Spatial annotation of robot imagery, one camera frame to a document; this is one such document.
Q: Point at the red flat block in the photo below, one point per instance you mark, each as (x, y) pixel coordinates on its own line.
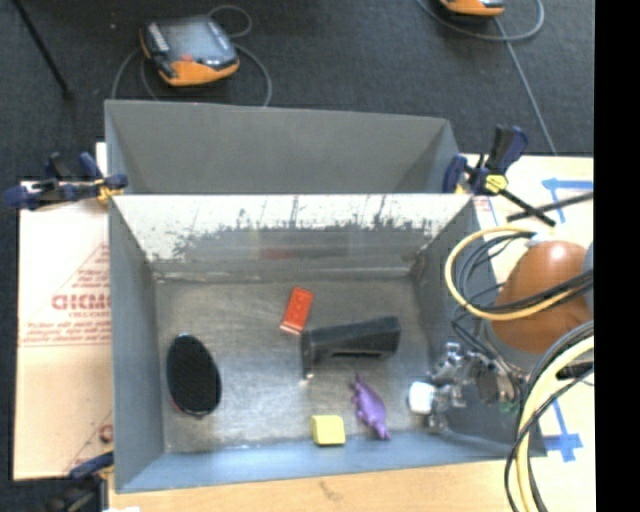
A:
(298, 310)

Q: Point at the small white block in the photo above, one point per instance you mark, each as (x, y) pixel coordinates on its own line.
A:
(420, 397)

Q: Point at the yellow sponge block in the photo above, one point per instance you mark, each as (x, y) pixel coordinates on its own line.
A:
(328, 430)

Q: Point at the black cylinder on white bracket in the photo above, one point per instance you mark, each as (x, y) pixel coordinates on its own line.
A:
(575, 372)

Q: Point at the black oval brush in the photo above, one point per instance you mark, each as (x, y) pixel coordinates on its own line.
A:
(193, 375)

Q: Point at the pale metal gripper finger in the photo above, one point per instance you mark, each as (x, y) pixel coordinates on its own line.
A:
(447, 402)
(452, 364)

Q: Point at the long black block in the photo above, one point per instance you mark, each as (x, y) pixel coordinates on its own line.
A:
(355, 337)

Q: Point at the purple toy dinosaur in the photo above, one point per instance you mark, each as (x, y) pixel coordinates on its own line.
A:
(371, 407)

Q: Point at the grey metal bin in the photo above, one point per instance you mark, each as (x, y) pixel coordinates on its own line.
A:
(260, 410)

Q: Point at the brown cardboard board, red print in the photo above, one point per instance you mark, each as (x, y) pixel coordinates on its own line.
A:
(60, 380)

